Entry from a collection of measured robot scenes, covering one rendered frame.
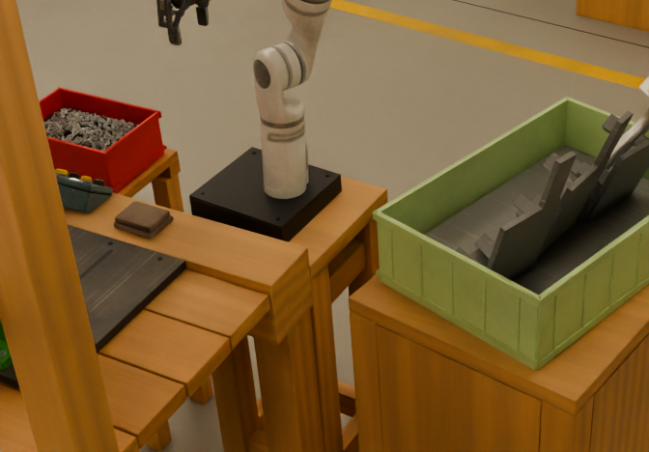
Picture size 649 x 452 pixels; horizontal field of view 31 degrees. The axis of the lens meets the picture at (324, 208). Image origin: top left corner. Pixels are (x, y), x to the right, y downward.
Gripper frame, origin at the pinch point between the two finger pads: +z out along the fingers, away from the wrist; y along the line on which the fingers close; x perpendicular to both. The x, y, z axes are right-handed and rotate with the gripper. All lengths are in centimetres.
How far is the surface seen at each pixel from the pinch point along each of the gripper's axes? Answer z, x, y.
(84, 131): 41, -48, -15
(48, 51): 130, -224, -180
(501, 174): 43, 49, -39
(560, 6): 130, -33, -305
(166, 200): 62, -33, -23
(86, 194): 35.8, -23.2, 13.0
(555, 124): 38, 54, -57
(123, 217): 36.9, -11.7, 15.5
